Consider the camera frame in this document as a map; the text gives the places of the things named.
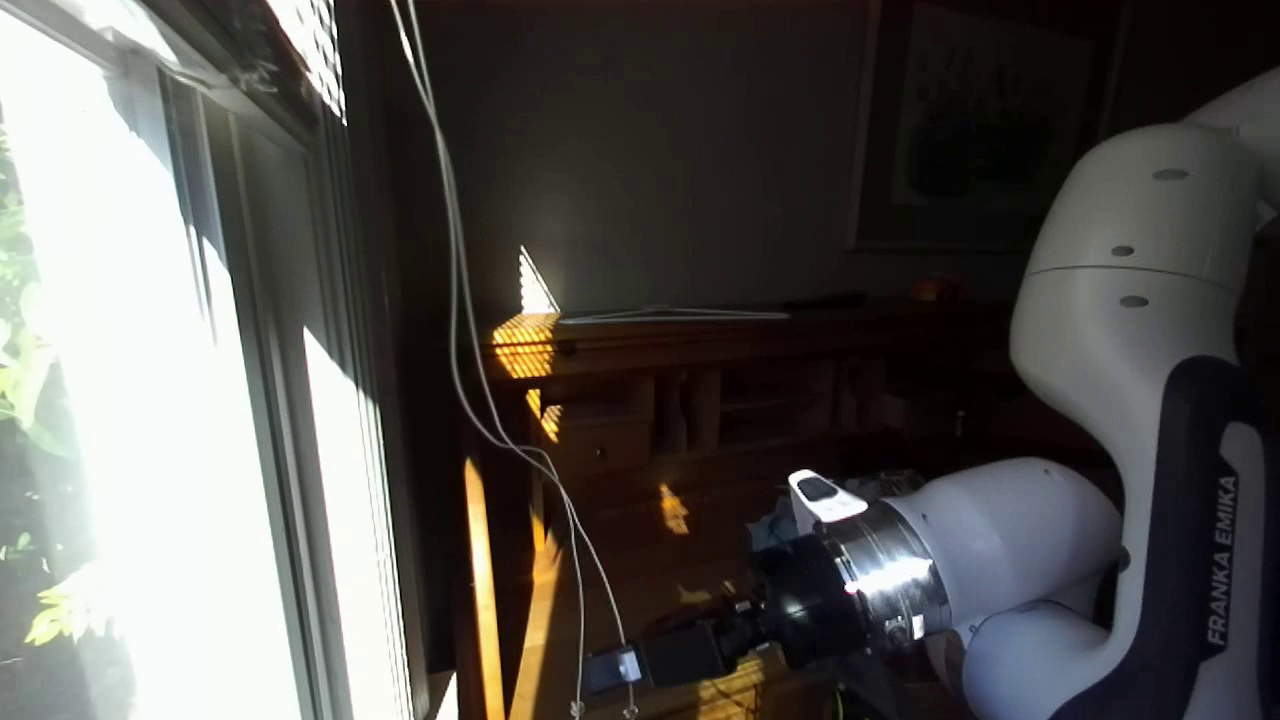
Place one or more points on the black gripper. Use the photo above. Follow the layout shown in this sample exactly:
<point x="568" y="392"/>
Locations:
<point x="796" y="604"/>

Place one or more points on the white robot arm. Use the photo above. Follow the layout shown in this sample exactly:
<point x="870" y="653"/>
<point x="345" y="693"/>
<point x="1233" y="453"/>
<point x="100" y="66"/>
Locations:
<point x="1143" y="590"/>

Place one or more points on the white window blinds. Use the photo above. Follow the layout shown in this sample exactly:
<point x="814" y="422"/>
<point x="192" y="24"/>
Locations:
<point x="315" y="59"/>

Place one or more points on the wooden roll-top desk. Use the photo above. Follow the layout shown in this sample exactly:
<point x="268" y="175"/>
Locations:
<point x="669" y="437"/>

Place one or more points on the framed wall picture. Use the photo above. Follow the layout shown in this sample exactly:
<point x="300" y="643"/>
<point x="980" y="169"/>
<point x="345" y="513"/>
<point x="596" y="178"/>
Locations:
<point x="969" y="116"/>

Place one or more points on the white window frame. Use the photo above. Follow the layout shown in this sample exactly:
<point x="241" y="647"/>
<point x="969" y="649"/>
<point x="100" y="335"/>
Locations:
<point x="192" y="478"/>

